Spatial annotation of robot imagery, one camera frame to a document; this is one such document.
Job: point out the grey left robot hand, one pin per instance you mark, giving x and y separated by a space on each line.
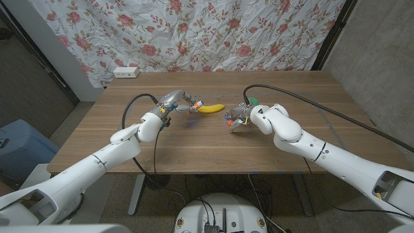
171 98

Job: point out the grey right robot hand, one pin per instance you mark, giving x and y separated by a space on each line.
242 113

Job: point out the orange glue stick cap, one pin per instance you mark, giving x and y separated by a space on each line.
229 123

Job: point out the glue stick body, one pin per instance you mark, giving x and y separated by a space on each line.
197 105

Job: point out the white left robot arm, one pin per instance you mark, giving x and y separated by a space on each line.
97 161

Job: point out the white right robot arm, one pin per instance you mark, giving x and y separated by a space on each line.
323 155

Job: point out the green ball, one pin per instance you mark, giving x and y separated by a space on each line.
254 101

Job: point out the yellow toy banana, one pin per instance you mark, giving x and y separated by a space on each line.
211 109

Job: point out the grey tape outline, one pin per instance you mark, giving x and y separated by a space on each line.
210 95

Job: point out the white power strip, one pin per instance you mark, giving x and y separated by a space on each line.
126 72

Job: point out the floral backdrop cloth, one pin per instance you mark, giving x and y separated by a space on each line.
194 32

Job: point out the grey table leg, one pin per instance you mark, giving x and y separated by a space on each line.
304 194
136 194

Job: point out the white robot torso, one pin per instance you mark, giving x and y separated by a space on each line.
223 213

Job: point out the black backdrop stand pole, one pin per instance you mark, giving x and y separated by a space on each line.
333 35

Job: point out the blue plastic bin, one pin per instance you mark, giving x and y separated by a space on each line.
22 149

